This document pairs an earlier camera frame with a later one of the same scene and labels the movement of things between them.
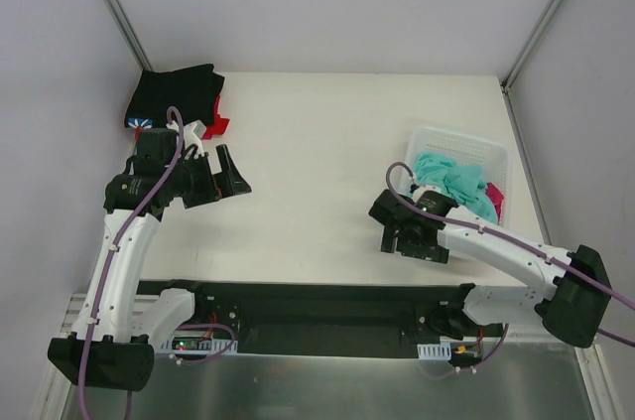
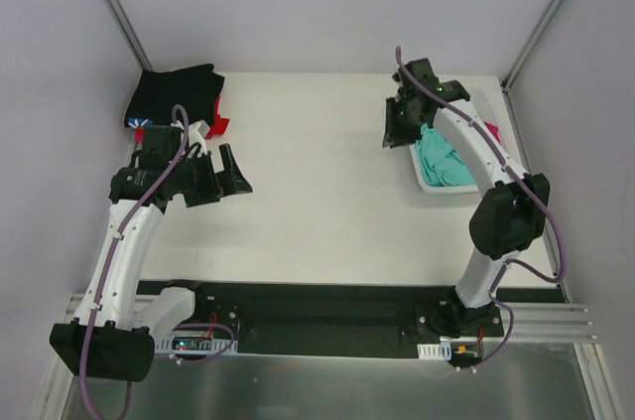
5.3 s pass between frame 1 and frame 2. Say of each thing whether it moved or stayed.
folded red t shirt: stayed
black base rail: stayed
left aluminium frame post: stayed
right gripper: moved
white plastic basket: moved
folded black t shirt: stayed
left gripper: stayed
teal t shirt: moved
